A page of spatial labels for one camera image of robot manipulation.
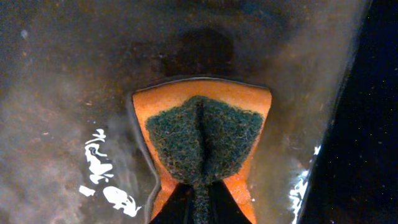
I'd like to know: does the black rectangular tray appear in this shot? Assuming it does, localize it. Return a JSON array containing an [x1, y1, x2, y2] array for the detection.
[[1, 0, 370, 223]]

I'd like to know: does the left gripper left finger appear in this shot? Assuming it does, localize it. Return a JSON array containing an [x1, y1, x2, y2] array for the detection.
[[149, 184, 195, 224]]

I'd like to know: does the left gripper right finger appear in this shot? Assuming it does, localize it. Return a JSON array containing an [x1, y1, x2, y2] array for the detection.
[[208, 181, 251, 224]]

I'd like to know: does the orange green sponge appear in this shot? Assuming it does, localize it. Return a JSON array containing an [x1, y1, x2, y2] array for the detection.
[[129, 78, 272, 223]]

